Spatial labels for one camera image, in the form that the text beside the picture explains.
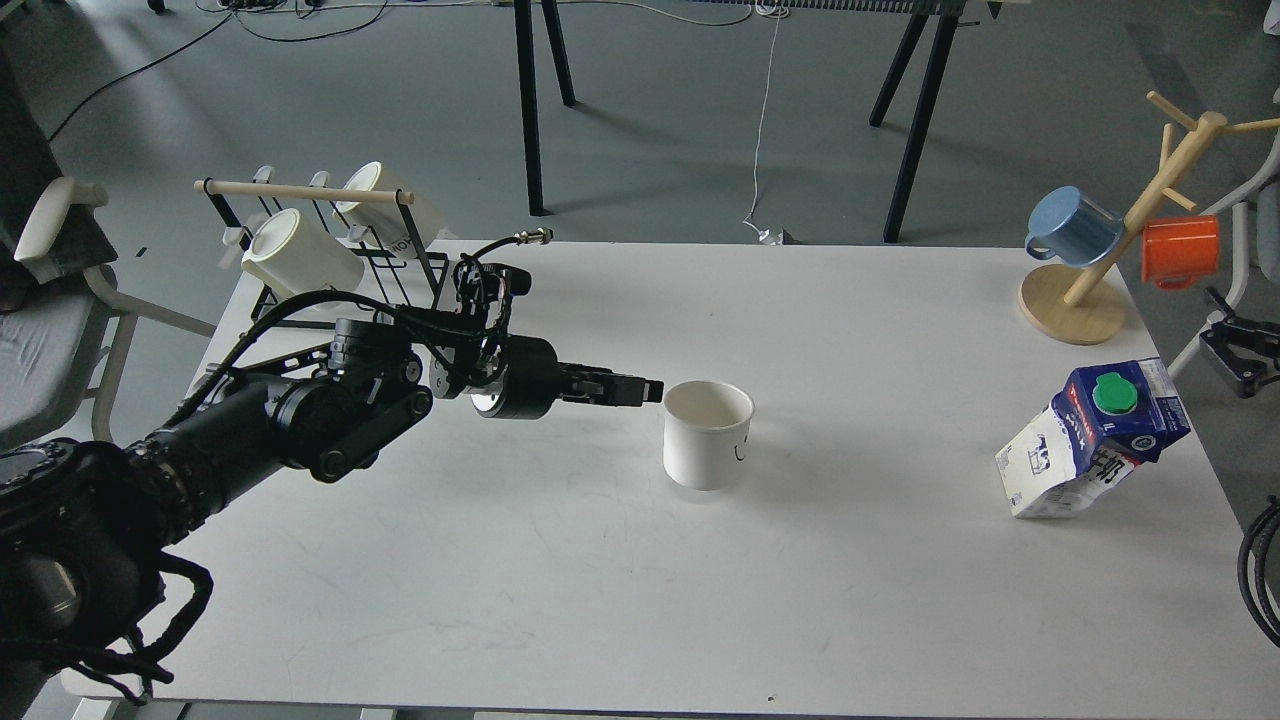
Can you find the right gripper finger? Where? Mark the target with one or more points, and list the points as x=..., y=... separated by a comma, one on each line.
x=1244, y=352

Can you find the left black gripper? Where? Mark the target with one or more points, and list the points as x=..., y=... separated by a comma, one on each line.
x=534, y=379

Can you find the white smiley mug black handle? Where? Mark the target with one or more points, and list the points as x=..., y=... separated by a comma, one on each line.
x=706, y=433

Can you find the blue white milk carton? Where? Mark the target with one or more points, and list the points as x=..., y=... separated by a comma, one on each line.
x=1103, y=424

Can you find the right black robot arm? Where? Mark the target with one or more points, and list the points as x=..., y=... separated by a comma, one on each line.
x=1253, y=561

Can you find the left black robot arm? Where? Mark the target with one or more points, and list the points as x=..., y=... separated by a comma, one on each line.
x=322, y=383

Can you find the orange mug on tree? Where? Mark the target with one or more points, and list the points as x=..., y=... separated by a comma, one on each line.
x=1178, y=251

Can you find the wooden mug tree stand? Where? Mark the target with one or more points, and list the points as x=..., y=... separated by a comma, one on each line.
x=1077, y=306

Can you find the blue mug on tree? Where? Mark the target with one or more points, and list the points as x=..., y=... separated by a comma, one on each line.
x=1069, y=226

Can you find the white mug rear on rack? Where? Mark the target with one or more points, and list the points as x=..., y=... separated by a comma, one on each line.
x=385, y=218

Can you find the white mug on rack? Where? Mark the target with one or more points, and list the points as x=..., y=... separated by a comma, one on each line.
x=292, y=255
x=385, y=218

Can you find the white mug front on rack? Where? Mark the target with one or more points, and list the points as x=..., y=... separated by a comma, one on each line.
x=292, y=255

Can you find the black table legs right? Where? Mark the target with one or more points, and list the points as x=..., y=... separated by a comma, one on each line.
x=948, y=14

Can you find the white grey chair left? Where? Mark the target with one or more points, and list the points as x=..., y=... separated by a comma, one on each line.
x=68, y=345

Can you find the black wire mug rack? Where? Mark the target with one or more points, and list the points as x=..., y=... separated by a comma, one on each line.
x=244, y=206

